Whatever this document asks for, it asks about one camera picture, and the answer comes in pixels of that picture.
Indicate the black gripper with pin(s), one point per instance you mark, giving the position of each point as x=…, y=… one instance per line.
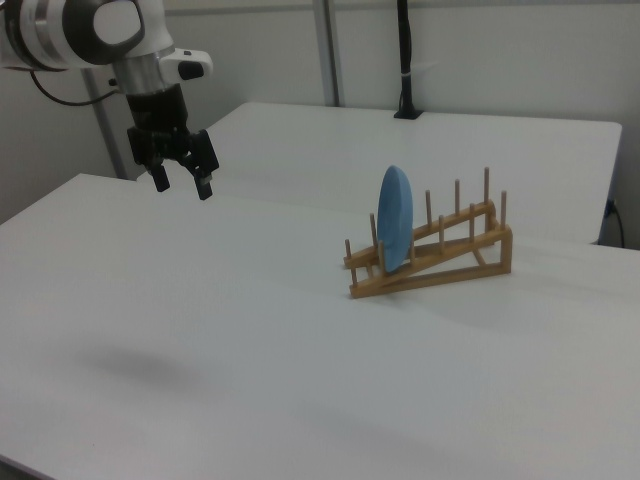
x=159, y=120

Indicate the blue plate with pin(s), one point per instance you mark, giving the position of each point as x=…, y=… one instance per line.
x=395, y=220

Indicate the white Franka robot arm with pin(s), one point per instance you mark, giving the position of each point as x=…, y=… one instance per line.
x=60, y=30

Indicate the wooden plate rack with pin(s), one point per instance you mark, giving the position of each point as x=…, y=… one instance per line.
x=440, y=250

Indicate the grey metal frame post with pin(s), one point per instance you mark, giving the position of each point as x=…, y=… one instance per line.
x=106, y=130
x=329, y=50

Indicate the black camera stand pole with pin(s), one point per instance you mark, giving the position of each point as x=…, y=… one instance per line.
x=407, y=60

